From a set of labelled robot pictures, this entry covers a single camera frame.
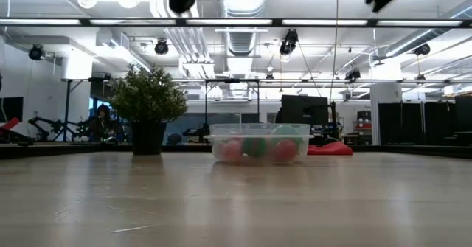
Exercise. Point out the green striped round toy vegetable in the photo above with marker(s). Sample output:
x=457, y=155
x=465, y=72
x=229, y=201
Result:
x=254, y=147

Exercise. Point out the white pillar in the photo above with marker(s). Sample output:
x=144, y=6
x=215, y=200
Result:
x=385, y=114

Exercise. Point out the red folded cloth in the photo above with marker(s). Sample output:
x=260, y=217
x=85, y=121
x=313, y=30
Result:
x=332, y=149

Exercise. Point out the red background object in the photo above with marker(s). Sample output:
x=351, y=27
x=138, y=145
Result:
x=11, y=123

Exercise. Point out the black monitor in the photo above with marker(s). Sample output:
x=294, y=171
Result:
x=304, y=110

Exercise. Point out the silver ceiling ventilation duct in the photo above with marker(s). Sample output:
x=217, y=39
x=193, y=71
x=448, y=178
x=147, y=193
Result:
x=241, y=40

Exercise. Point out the person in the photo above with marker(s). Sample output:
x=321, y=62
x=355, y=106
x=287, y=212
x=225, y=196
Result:
x=103, y=123

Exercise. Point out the black background robot arms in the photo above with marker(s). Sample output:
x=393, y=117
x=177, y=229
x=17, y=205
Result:
x=55, y=126

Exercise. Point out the pink toy raspberry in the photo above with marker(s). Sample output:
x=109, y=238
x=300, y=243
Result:
x=285, y=152
x=232, y=152

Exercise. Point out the small green potted plant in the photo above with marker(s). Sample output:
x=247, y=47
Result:
x=147, y=96

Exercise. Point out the black ceiling spotlight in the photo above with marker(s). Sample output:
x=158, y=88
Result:
x=161, y=47
x=35, y=52
x=422, y=49
x=353, y=74
x=288, y=42

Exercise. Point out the black shelf unit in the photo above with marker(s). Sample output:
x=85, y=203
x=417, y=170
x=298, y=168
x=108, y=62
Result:
x=364, y=116

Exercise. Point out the clear plastic tupperware container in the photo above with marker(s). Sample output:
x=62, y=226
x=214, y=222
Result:
x=228, y=131

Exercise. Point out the black metal stand frame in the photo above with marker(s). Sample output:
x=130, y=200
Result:
x=232, y=80

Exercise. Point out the black room partitions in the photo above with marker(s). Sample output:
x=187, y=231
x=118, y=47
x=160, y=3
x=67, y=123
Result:
x=402, y=121

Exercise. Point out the black overhead crossbar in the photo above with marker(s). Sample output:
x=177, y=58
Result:
x=276, y=23

